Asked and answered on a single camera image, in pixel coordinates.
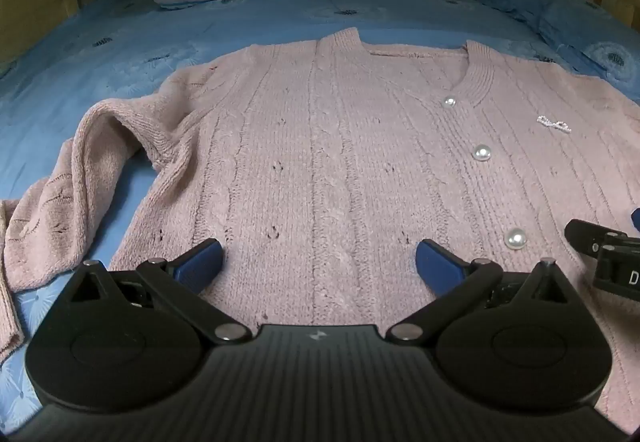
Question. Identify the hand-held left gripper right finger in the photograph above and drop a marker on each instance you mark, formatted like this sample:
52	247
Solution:
436	262

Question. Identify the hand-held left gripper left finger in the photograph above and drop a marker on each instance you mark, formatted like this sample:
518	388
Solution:
202	261

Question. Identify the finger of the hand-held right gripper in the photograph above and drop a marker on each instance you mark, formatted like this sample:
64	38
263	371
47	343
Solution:
585	233
636	219

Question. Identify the pink knitted cardigan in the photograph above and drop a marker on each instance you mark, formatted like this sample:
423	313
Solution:
350	162

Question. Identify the blue pillow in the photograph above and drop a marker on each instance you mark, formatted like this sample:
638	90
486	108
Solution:
575	17

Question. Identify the blue floral bed sheet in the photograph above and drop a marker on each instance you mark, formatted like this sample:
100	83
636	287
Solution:
75	72

